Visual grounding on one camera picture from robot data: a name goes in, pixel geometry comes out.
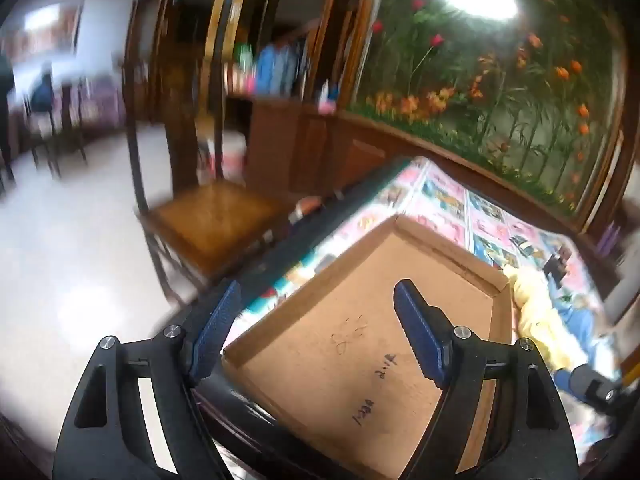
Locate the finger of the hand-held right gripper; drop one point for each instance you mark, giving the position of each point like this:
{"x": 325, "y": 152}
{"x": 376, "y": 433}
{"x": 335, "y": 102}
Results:
{"x": 587, "y": 385}

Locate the brown cardboard box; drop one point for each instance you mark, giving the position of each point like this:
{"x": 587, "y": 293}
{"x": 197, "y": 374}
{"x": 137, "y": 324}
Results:
{"x": 350, "y": 310}

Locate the white roll with red top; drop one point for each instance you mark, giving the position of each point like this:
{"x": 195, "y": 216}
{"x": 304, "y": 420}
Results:
{"x": 307, "y": 206}

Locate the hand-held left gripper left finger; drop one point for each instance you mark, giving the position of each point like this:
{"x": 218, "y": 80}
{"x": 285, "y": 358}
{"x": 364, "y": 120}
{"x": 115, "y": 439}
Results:
{"x": 217, "y": 327}

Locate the fruit print tablecloth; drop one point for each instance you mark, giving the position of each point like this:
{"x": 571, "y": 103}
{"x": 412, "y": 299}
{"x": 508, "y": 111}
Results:
{"x": 450, "y": 200}

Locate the dark wooden cabinet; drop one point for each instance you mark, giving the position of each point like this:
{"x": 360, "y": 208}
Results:
{"x": 320, "y": 145}

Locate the wall poster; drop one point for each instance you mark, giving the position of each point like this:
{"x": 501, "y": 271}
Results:
{"x": 45, "y": 30}

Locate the small white bottle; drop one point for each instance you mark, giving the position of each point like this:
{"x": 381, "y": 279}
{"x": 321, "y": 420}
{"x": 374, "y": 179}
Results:
{"x": 328, "y": 95}

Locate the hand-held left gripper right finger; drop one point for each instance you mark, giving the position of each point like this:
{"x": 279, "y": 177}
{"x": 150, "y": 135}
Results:
{"x": 417, "y": 340}

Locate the yellow cloth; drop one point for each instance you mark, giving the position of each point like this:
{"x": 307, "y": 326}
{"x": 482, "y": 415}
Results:
{"x": 540, "y": 320}

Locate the blue knitted cloth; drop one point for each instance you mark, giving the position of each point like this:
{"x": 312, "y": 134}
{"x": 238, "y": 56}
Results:
{"x": 585, "y": 325}

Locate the purple small bottles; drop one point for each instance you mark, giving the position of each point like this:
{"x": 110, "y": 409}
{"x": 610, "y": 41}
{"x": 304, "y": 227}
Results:
{"x": 610, "y": 240}

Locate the green bottle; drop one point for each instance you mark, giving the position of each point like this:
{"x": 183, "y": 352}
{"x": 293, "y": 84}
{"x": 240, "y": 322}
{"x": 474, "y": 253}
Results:
{"x": 244, "y": 57}

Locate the flower picture panel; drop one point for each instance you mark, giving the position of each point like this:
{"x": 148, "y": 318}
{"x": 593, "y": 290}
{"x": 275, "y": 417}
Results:
{"x": 500, "y": 85}

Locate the wooden chair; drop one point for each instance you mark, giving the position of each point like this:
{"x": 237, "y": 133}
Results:
{"x": 210, "y": 220}

